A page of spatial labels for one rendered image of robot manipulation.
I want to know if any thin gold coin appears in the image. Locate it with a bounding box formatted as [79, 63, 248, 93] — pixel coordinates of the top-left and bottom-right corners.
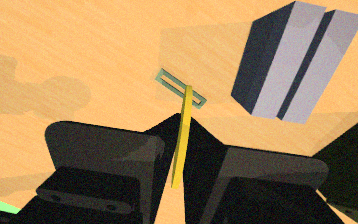
[171, 85, 193, 189]

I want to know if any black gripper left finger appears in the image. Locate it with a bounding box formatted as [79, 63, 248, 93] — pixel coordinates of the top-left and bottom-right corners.
[44, 113, 181, 224]

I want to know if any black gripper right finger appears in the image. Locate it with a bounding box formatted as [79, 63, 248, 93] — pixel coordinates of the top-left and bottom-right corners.
[183, 116, 329, 224]

